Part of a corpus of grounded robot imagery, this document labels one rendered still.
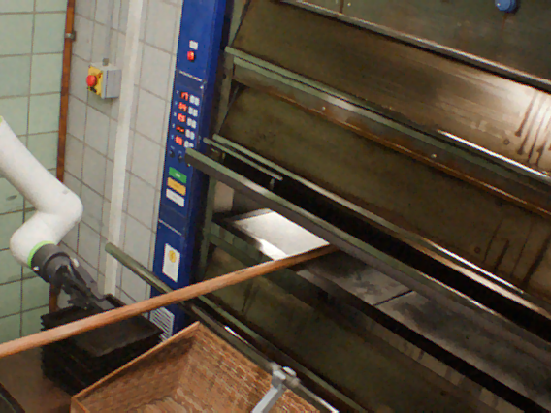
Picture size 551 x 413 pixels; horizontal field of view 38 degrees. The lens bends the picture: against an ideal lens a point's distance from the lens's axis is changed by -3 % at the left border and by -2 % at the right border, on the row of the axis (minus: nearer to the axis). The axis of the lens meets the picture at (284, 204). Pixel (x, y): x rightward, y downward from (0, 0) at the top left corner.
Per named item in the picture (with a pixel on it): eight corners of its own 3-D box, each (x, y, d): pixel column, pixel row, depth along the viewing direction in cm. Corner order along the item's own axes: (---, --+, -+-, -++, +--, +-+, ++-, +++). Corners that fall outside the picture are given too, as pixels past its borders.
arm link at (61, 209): (-38, 145, 204) (-25, 153, 195) (-7, 113, 207) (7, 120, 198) (53, 233, 225) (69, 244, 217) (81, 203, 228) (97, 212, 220)
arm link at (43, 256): (27, 279, 209) (28, 247, 205) (66, 270, 217) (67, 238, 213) (39, 289, 205) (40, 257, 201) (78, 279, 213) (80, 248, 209)
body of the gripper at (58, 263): (71, 250, 208) (90, 266, 202) (69, 279, 211) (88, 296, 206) (45, 257, 203) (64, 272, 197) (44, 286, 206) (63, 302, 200)
